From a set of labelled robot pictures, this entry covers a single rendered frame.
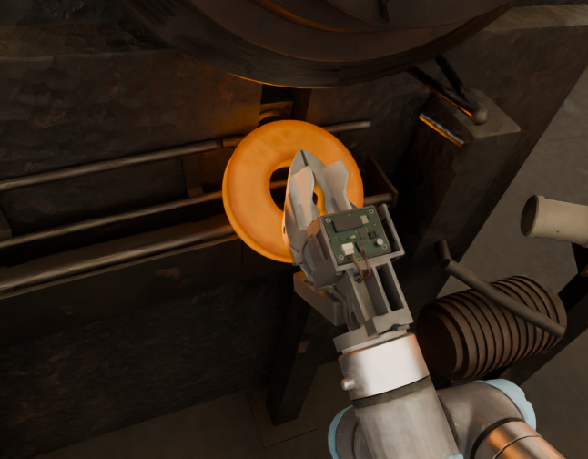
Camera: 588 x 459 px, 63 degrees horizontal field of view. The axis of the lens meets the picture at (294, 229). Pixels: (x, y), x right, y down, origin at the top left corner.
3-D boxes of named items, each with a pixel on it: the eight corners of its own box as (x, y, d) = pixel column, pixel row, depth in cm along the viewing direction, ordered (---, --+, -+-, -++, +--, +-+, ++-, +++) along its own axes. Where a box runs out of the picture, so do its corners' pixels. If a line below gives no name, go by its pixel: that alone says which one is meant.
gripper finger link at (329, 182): (340, 124, 49) (371, 205, 46) (322, 153, 54) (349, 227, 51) (312, 127, 48) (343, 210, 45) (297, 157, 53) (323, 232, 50)
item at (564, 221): (518, 215, 72) (534, 185, 67) (581, 227, 71) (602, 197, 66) (522, 244, 68) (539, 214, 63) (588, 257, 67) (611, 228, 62)
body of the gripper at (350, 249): (385, 195, 45) (434, 319, 41) (352, 229, 53) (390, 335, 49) (311, 210, 42) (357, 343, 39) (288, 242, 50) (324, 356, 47)
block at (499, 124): (376, 214, 78) (427, 86, 61) (416, 206, 81) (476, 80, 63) (409, 264, 72) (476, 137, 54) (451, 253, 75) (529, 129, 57)
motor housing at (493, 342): (349, 415, 113) (427, 286, 73) (425, 387, 120) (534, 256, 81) (374, 471, 105) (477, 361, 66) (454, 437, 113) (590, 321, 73)
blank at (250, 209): (202, 148, 52) (207, 137, 49) (324, 117, 58) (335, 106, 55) (250, 281, 51) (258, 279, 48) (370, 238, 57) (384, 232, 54)
